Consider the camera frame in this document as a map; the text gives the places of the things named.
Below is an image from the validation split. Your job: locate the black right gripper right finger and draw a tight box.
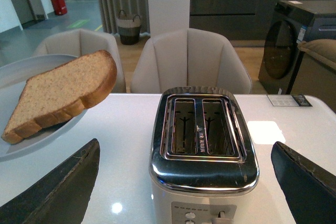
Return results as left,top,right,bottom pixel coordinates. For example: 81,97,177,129
271,142,335,223

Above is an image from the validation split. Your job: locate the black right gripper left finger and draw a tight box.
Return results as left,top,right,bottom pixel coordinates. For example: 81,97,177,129
1,138,100,223

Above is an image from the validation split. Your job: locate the brown bread slice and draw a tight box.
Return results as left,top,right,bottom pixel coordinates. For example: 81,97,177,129
2,50,117,144

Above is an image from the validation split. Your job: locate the light blue round plate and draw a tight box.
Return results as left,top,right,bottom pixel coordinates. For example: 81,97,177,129
1,54,86,162

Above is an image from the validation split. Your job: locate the label sticker on table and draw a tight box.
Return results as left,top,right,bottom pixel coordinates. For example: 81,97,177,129
267,94,312,107

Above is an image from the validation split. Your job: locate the white chrome two-slot toaster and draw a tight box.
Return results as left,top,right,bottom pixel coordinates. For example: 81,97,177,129
149,87,259,223

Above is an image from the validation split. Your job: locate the beige cushioned seat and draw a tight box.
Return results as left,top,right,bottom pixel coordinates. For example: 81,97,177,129
290,39,335,111

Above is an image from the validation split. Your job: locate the beige chair left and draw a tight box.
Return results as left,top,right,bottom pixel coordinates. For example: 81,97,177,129
33,29,127,93

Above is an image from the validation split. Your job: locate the beige chair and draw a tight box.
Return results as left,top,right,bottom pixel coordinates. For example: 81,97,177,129
130,28,252,94
33,29,127,93

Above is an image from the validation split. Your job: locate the dark grey washing machine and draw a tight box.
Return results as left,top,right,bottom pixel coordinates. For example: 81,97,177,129
258,0,335,94

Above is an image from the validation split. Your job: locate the beige chair right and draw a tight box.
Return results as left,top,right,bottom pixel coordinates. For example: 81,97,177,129
130,28,252,94

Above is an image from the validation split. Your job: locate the woven laundry basket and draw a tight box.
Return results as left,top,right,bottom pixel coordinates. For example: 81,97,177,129
117,9,142,45

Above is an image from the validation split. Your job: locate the red cabinet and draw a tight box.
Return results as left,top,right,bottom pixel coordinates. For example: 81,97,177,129
51,0,67,15

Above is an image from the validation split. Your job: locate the white pillar cabinet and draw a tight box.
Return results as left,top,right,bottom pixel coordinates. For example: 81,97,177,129
148,0,190,37

